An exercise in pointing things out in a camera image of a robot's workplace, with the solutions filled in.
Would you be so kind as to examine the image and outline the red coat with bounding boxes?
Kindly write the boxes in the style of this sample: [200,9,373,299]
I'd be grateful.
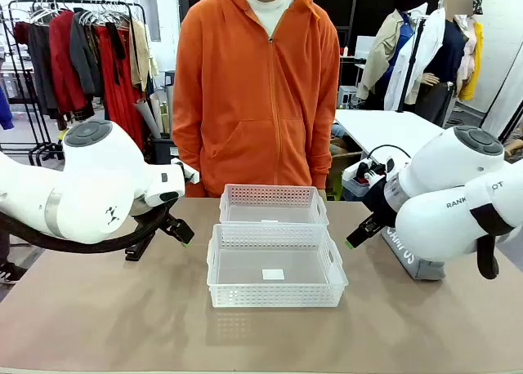
[48,10,90,114]

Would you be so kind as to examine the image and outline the white storage bin with red contents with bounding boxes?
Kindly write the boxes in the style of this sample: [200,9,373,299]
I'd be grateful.
[342,163,378,202]

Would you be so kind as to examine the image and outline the red dress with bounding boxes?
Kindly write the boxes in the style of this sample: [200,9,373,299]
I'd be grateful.
[96,22,145,149]

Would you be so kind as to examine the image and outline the person's right forearm orange sleeve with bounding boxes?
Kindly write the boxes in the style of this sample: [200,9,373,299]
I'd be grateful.
[172,112,205,196]

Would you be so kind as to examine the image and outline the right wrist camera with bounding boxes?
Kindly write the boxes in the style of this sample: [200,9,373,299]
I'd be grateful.
[355,159,388,186]

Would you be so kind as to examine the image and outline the person in orange hoodie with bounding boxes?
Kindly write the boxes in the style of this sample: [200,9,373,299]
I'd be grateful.
[171,0,341,198]

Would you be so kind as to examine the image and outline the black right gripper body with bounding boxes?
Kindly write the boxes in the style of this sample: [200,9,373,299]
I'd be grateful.
[361,176,400,228]

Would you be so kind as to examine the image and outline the white leaning panel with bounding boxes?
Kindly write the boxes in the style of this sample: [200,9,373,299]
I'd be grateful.
[480,42,523,143]

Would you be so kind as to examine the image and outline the yellow hanging garment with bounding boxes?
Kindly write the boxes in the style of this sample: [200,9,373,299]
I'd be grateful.
[457,20,485,101]

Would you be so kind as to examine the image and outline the person's left forearm orange sleeve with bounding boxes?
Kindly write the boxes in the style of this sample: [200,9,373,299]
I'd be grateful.
[308,112,341,188]

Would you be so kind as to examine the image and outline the large white perforated plastic basket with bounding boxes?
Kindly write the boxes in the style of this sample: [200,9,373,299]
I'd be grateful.
[206,223,350,309]

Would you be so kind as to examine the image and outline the rolled paper tubes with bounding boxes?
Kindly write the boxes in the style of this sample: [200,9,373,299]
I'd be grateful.
[133,91,165,140]

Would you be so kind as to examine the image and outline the beige hanging garment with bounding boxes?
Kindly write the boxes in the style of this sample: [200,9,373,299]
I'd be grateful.
[129,19,159,94]

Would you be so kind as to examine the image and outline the mannequin with beige coat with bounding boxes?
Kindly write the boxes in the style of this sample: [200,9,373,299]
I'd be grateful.
[357,0,430,112]

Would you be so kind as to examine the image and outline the grey plastic crate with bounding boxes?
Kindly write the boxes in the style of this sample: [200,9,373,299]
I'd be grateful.
[150,136,181,166]

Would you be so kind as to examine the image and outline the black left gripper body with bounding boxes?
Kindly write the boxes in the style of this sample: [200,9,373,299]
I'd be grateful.
[131,200,172,228]

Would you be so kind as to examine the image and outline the small white perforated plastic basket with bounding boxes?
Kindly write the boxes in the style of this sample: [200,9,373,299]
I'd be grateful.
[219,184,330,227]

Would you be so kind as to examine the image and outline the black lamp stand pole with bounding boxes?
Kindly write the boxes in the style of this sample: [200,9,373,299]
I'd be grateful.
[398,16,427,114]

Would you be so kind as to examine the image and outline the black and white sneaker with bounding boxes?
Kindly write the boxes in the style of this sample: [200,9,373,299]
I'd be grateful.
[0,262,29,285]

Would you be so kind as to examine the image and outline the grey CAMPUS zipper pouch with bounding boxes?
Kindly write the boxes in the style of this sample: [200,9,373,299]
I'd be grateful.
[382,225,446,281]

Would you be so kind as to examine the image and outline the white background table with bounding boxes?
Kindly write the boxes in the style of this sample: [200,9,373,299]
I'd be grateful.
[334,109,450,157]

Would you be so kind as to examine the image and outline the dark grey jacket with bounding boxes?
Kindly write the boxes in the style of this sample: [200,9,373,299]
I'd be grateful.
[69,11,104,102]

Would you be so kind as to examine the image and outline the black stapler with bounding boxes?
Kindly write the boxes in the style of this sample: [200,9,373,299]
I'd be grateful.
[124,243,145,263]

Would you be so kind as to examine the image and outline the black metal clothes rack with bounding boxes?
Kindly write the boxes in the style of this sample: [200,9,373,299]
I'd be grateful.
[0,0,148,167]

